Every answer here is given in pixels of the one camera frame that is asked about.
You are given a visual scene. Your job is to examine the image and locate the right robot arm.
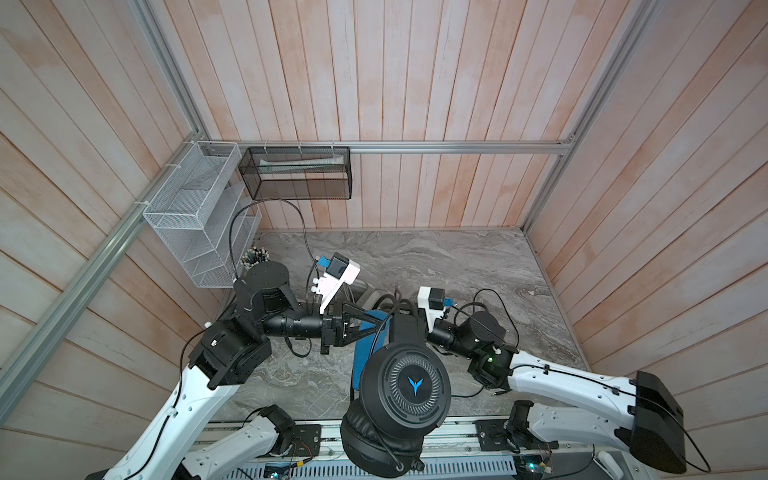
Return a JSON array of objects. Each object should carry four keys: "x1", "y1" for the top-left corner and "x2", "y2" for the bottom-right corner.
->
[{"x1": 419, "y1": 310, "x2": 692, "y2": 474}]

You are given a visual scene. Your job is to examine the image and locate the white headphones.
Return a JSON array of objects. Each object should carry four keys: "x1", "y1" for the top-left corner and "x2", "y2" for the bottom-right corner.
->
[{"x1": 352, "y1": 287, "x2": 386, "y2": 310}]

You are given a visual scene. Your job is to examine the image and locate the aluminium wall rail back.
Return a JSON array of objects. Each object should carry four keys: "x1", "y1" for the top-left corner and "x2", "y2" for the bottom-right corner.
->
[{"x1": 210, "y1": 140, "x2": 574, "y2": 155}]

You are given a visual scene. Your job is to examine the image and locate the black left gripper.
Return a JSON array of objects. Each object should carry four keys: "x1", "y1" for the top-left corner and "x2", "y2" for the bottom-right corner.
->
[{"x1": 263, "y1": 295, "x2": 386, "y2": 354}]

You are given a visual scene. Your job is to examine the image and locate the white mesh wall shelf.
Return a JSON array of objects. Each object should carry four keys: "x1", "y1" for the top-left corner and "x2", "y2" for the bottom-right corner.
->
[{"x1": 144, "y1": 141, "x2": 262, "y2": 289}]

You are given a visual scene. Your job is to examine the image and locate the aluminium wall rail left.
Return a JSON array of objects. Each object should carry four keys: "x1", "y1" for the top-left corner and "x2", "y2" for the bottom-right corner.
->
[{"x1": 1, "y1": 130, "x2": 206, "y2": 423}]

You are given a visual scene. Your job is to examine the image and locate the black blue headphones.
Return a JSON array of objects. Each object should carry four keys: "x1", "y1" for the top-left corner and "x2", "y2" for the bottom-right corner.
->
[{"x1": 340, "y1": 312, "x2": 451, "y2": 478}]

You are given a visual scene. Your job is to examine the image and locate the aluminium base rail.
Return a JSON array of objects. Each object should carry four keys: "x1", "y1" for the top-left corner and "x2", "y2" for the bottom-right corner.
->
[{"x1": 197, "y1": 413, "x2": 649, "y2": 480}]

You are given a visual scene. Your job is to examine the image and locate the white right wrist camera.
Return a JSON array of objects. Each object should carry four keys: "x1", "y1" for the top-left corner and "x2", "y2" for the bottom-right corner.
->
[{"x1": 417, "y1": 286, "x2": 455, "y2": 332}]

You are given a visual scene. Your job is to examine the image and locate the aluminium wall rail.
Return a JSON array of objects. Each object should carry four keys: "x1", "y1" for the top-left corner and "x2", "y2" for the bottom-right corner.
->
[
  {"x1": 520, "y1": 1, "x2": 662, "y2": 238},
  {"x1": 1, "y1": 130, "x2": 206, "y2": 423},
  {"x1": 210, "y1": 140, "x2": 574, "y2": 155}
]

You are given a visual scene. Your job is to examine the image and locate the clear pencil jar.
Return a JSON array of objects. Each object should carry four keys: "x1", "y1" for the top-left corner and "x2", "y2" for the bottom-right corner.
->
[{"x1": 240, "y1": 247, "x2": 270, "y2": 269}]

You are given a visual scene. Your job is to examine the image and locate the black mesh wall basket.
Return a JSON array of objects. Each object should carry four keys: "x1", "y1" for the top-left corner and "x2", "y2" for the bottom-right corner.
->
[{"x1": 238, "y1": 146, "x2": 353, "y2": 200}]

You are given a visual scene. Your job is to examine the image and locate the black headphone cable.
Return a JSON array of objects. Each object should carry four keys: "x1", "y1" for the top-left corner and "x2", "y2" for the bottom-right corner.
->
[{"x1": 347, "y1": 287, "x2": 523, "y2": 475}]

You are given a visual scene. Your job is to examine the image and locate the aluminium wall rail right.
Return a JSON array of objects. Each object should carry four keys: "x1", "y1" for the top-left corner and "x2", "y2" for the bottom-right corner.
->
[{"x1": 520, "y1": 1, "x2": 662, "y2": 238}]

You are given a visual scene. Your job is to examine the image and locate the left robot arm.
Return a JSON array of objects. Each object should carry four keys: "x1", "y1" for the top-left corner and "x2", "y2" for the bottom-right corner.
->
[{"x1": 91, "y1": 253, "x2": 372, "y2": 479}]

